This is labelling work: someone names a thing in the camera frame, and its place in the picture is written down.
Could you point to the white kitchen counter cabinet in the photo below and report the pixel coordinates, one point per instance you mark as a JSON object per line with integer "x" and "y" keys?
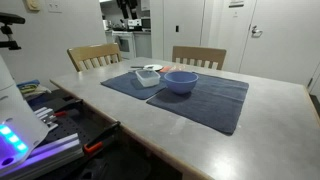
{"x": 143, "y": 45}

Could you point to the microwave oven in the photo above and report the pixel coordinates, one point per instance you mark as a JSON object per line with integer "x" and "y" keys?
{"x": 146, "y": 23}

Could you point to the small countertop appliance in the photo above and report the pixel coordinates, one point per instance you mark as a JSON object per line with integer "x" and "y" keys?
{"x": 134, "y": 24}

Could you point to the beige cloth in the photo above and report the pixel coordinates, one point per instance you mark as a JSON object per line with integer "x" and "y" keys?
{"x": 38, "y": 91}

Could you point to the clear plastic lunch box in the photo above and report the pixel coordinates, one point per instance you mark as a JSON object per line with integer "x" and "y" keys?
{"x": 148, "y": 78}

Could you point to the wall sign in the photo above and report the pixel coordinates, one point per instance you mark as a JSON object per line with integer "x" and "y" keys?
{"x": 236, "y": 3}

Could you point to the aluminium extrusion rails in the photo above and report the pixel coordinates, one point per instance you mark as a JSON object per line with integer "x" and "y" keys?
{"x": 56, "y": 148}

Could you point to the white light switch plate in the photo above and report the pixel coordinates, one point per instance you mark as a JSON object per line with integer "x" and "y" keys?
{"x": 54, "y": 6}

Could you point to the metal spoon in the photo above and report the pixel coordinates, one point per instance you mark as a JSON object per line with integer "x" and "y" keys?
{"x": 136, "y": 67}

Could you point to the small white plate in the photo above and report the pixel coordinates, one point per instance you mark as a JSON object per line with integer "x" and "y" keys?
{"x": 156, "y": 67}

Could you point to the beige wall thermostat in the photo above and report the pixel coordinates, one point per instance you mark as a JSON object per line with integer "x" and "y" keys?
{"x": 33, "y": 4}

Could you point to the wooden slat-back chair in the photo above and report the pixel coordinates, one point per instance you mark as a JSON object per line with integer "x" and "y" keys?
{"x": 95, "y": 51}
{"x": 200, "y": 52}

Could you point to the silver metal blocks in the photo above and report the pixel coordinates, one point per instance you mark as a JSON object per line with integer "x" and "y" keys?
{"x": 46, "y": 116}

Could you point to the dark blue placemat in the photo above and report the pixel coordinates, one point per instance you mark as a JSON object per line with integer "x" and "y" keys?
{"x": 206, "y": 103}
{"x": 123, "y": 85}

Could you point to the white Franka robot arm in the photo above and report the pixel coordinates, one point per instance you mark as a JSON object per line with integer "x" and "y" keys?
{"x": 16, "y": 110}

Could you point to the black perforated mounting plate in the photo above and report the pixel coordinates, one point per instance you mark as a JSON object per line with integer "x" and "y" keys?
{"x": 76, "y": 130}

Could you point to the black camera on mount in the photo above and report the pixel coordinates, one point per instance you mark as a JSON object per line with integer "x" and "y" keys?
{"x": 10, "y": 19}

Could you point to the small black door plate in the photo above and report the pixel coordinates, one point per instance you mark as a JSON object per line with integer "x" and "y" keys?
{"x": 177, "y": 28}

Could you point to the blue plastic bowl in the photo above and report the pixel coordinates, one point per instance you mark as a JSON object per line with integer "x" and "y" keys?
{"x": 181, "y": 83}

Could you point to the white closet door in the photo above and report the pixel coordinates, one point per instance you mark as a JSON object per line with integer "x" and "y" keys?
{"x": 188, "y": 26}

